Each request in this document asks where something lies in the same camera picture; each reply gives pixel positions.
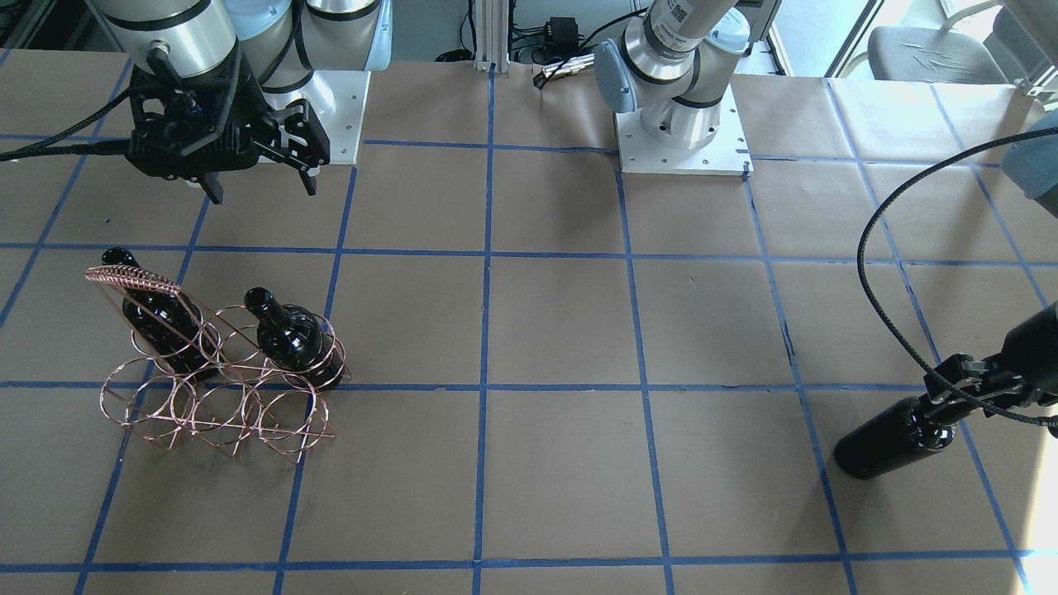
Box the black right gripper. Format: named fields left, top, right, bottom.
left=128, top=50, right=331, bottom=206

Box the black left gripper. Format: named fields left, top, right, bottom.
left=923, top=304, right=1057, bottom=431

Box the black wine bottle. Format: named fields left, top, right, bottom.
left=832, top=397, right=957, bottom=481
left=122, top=287, right=219, bottom=382

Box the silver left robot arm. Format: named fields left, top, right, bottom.
left=592, top=1, right=1056, bottom=368

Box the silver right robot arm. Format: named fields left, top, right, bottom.
left=89, top=1, right=393, bottom=204

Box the black wine bottle in basket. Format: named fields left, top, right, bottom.
left=122, top=287, right=219, bottom=382

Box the grey office chair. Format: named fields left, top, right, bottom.
left=862, top=1, right=1056, bottom=95

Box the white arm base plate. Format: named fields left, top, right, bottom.
left=613, top=88, right=755, bottom=176
left=265, top=70, right=371, bottom=165

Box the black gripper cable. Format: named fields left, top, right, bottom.
left=856, top=126, right=1058, bottom=427

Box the copper wire wine basket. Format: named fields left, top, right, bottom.
left=84, top=264, right=350, bottom=464

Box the aluminium frame post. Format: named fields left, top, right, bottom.
left=471, top=0, right=511, bottom=78

